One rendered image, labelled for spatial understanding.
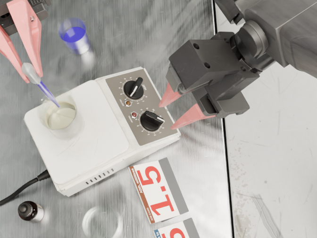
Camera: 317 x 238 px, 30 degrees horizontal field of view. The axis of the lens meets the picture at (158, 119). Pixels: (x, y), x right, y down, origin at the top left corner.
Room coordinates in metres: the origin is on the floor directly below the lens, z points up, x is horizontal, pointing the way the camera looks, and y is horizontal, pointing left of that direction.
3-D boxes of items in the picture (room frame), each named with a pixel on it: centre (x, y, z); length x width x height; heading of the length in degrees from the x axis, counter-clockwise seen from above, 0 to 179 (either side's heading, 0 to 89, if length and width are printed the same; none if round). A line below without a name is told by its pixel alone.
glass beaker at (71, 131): (0.24, 0.13, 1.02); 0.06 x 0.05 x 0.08; 147
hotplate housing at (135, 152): (0.23, 0.09, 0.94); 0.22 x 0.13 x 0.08; 108
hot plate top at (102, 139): (0.23, 0.12, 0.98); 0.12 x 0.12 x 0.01; 18
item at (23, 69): (0.23, 0.13, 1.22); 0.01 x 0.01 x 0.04; 16
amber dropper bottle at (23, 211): (0.13, 0.21, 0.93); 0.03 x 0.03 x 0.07
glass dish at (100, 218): (0.10, 0.11, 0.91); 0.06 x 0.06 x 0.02
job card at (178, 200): (0.13, 0.02, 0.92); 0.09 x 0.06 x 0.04; 12
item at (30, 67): (0.23, 0.12, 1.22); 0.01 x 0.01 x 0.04; 16
